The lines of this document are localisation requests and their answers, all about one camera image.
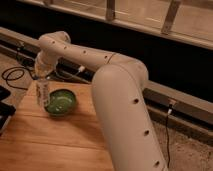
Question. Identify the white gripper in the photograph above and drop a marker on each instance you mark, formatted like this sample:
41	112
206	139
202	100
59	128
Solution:
44	65

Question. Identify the white labelled plastic bottle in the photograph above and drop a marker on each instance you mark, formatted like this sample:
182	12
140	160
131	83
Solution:
42	92

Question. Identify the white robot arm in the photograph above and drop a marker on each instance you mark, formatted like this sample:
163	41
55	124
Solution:
139	151

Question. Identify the green ceramic bowl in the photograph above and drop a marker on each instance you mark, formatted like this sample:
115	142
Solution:
62	101

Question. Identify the black device at left edge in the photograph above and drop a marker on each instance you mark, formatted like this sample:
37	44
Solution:
6	111

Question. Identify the grey metal floor rail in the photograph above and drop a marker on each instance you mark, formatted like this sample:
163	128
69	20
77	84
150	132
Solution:
180	103

